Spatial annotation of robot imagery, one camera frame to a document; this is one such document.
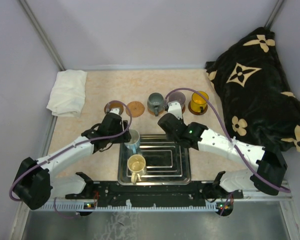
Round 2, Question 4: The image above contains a white and blue mug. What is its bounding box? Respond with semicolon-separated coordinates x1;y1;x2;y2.
124;129;140;155

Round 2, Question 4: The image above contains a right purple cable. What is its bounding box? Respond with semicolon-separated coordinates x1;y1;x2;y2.
164;87;292;219

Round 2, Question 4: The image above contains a black floral blanket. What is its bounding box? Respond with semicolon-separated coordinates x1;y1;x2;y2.
205;27;300;153

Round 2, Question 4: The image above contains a metal tray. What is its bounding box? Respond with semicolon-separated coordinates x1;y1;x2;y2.
117;134;192;186

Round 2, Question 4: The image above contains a white folded cloth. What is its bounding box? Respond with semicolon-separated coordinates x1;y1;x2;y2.
46;69;88;118

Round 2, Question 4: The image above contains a purple mug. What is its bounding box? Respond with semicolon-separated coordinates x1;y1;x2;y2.
167;91;186;106

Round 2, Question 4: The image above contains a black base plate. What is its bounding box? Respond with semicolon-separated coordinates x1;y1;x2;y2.
65;181;229;200

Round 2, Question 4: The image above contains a woven rattan coaster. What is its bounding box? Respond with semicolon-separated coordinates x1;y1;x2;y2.
147;106;165;117

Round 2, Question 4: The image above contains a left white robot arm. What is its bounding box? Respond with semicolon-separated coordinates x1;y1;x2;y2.
9;108;132;210

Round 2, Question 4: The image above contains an aluminium frame rail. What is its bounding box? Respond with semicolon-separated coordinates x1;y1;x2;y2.
36;189;292;216

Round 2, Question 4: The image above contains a yellow glass mug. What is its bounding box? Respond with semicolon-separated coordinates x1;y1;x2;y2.
190;91;209;105

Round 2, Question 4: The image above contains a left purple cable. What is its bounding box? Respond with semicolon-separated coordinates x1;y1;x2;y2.
9;100;133;220

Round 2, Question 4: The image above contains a brown wooden coaster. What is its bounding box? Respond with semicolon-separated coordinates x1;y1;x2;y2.
188;101;208;116
127;101;145;118
167;102;184;115
104;102;124;116

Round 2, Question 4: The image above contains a purple cable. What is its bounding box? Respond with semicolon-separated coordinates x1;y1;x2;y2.
164;87;292;219
9;100;133;220

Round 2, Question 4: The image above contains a grey metal mug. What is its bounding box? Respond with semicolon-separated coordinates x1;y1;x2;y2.
147;92;165;108

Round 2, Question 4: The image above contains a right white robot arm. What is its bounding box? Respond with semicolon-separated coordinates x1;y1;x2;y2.
158;101;288;198

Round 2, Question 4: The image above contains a cream mug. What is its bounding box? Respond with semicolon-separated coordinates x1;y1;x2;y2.
127;154;147;184

